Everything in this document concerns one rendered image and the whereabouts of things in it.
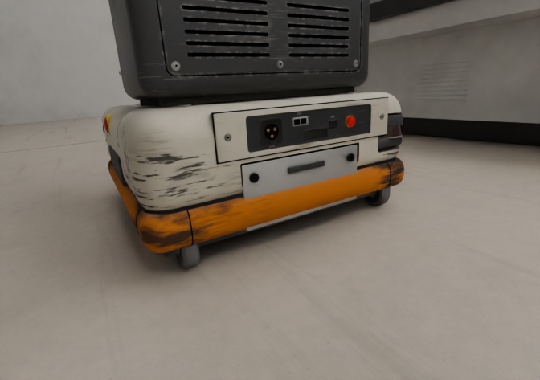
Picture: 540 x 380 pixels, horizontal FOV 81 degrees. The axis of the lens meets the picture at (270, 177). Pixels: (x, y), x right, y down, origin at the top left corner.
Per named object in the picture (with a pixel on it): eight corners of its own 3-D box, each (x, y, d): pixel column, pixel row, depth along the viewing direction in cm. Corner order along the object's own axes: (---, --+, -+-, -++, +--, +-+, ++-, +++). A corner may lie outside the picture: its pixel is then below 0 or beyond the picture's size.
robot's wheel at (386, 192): (366, 175, 84) (357, 177, 83) (389, 174, 78) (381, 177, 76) (370, 203, 85) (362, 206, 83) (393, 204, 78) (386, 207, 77)
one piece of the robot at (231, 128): (389, 135, 72) (390, 96, 70) (218, 165, 52) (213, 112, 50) (381, 133, 74) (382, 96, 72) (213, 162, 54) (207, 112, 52)
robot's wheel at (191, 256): (194, 225, 54) (177, 229, 53) (203, 267, 54) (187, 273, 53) (184, 223, 61) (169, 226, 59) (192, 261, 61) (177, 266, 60)
